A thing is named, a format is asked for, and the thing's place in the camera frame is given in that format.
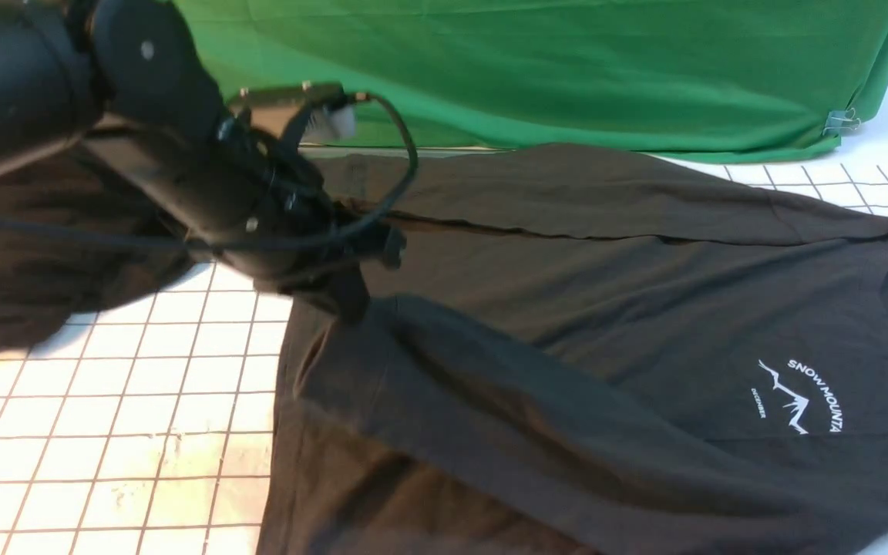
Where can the white grid paper mat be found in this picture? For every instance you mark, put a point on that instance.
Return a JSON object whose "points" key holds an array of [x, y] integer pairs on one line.
{"points": [[150, 430]]}

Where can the green backdrop cloth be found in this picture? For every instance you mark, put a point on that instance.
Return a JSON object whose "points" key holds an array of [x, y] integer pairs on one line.
{"points": [[709, 81]]}

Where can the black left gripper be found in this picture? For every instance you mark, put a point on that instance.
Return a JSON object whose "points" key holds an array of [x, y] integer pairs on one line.
{"points": [[262, 209]]}

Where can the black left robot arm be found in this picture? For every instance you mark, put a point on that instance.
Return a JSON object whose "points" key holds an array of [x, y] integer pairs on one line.
{"points": [[124, 80]]}

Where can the dark gray long-sleeve top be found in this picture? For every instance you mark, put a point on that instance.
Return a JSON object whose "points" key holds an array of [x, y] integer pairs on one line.
{"points": [[589, 351]]}

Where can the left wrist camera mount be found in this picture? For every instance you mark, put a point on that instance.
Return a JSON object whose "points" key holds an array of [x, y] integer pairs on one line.
{"points": [[312, 113]]}

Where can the dark clothes pile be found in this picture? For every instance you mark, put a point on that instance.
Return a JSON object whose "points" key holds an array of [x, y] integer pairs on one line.
{"points": [[43, 282]]}

